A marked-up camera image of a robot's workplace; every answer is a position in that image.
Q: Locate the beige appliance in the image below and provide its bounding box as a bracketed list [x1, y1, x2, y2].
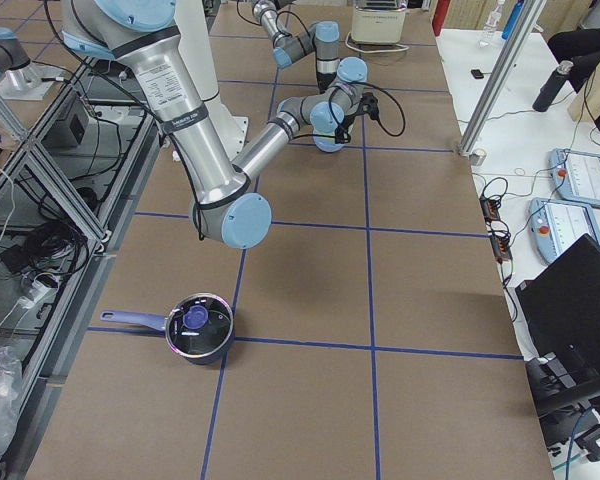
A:
[350, 0, 408, 45]

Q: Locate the teach pendant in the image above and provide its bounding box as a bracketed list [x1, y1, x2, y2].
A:
[529, 198, 600, 264]
[548, 149, 600, 208]

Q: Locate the aluminium frame post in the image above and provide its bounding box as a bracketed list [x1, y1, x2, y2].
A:
[457, 0, 547, 166]

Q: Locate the black water bottle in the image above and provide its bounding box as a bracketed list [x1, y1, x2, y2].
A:
[532, 60, 573, 112]

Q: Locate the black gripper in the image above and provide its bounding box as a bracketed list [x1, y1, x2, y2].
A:
[334, 92, 380, 144]
[316, 72, 336, 93]

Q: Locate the white power cable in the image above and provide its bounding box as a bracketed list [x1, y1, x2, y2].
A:
[344, 32, 410, 55]

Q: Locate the lower teach pendant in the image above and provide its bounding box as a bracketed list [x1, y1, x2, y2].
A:
[529, 198, 600, 264]

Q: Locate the black laptop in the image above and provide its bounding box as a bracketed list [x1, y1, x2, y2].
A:
[515, 234, 600, 373]

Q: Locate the black power adapter box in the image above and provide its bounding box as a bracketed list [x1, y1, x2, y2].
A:
[42, 95, 89, 148]

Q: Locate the blue saucepan with glass lid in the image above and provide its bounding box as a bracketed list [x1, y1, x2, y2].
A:
[100, 293, 235, 365]

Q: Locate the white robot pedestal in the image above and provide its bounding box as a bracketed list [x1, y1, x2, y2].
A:
[174, 0, 249, 160]

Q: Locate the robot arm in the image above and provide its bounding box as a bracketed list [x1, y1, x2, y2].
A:
[251, 0, 340, 93]
[61, 1, 368, 249]

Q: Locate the orange power strip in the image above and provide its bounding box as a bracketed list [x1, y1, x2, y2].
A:
[479, 196, 513, 264]

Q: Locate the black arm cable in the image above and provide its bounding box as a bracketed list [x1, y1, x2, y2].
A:
[329, 82, 407, 144]

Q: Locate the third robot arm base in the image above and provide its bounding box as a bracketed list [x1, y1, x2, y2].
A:
[0, 27, 49, 101]

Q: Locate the clear plastic bottle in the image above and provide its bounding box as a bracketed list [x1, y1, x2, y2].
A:
[481, 0, 505, 43]

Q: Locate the upper teach pendant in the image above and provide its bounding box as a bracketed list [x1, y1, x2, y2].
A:
[548, 149, 600, 208]

